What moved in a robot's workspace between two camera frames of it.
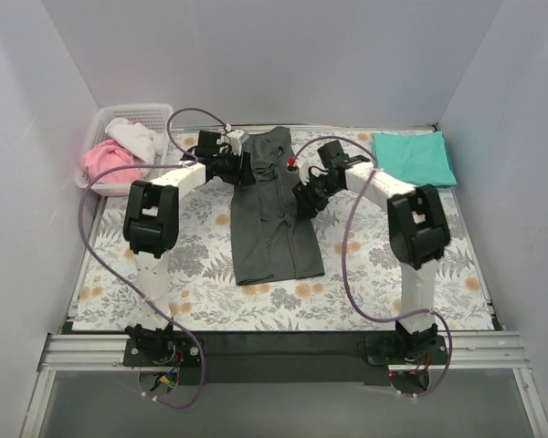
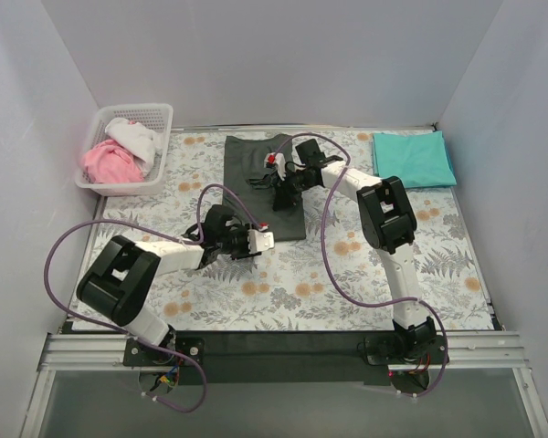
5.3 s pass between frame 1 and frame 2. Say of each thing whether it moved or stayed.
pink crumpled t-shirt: stayed
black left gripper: moved
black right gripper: moved
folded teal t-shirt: stayed
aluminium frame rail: stayed
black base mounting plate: stayed
